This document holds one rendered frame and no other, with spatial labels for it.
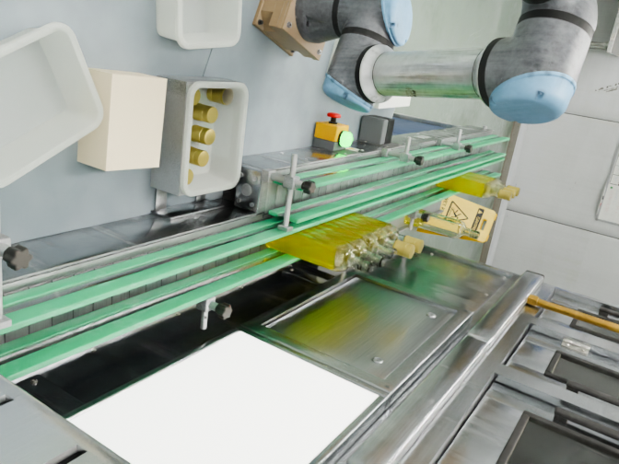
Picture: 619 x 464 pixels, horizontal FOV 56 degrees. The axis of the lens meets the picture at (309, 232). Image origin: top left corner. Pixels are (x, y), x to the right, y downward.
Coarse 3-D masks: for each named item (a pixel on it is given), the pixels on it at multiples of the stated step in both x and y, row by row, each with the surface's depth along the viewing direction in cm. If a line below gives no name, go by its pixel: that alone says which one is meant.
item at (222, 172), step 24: (192, 96) 108; (240, 96) 122; (192, 120) 110; (216, 120) 126; (240, 120) 123; (192, 144) 122; (216, 144) 127; (240, 144) 124; (192, 168) 124; (216, 168) 128; (240, 168) 127; (192, 192) 116
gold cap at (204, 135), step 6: (192, 126) 120; (198, 126) 120; (192, 132) 120; (198, 132) 119; (204, 132) 118; (210, 132) 119; (192, 138) 120; (198, 138) 119; (204, 138) 118; (210, 138) 120; (204, 144) 120; (210, 144) 120
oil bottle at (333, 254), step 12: (276, 240) 134; (288, 240) 132; (300, 240) 130; (312, 240) 129; (324, 240) 129; (336, 240) 130; (288, 252) 133; (300, 252) 131; (312, 252) 129; (324, 252) 128; (336, 252) 126; (348, 252) 126; (324, 264) 128; (336, 264) 127
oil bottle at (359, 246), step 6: (312, 228) 136; (318, 228) 137; (324, 228) 137; (330, 228) 138; (324, 234) 134; (330, 234) 134; (336, 234) 135; (342, 234) 135; (342, 240) 132; (348, 240) 132; (354, 240) 132; (360, 240) 133; (354, 246) 130; (360, 246) 131; (366, 246) 133; (360, 252) 131
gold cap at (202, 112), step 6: (198, 108) 118; (204, 108) 118; (210, 108) 117; (198, 114) 118; (204, 114) 117; (210, 114) 118; (216, 114) 119; (198, 120) 120; (204, 120) 118; (210, 120) 118
